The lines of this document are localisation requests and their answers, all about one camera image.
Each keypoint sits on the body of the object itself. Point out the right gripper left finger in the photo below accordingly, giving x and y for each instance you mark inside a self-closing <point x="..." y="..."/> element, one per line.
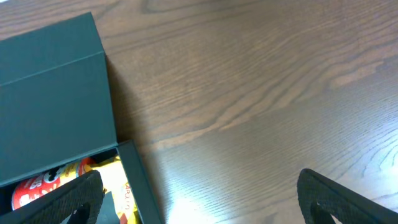
<point x="78" y="201"/>

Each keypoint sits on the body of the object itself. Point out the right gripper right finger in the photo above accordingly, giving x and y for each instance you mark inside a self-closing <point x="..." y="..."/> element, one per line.
<point x="322" y="200"/>

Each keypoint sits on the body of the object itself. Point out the dark green gift box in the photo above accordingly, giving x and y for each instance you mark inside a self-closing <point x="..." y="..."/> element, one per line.
<point x="56" y="109"/>

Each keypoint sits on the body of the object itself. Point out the yellow brown chocolate snack packet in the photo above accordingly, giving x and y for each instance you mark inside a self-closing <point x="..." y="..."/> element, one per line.
<point x="115" y="181"/>

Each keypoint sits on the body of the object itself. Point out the red Pringles can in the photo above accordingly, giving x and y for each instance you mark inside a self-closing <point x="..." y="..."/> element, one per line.
<point x="37" y="186"/>

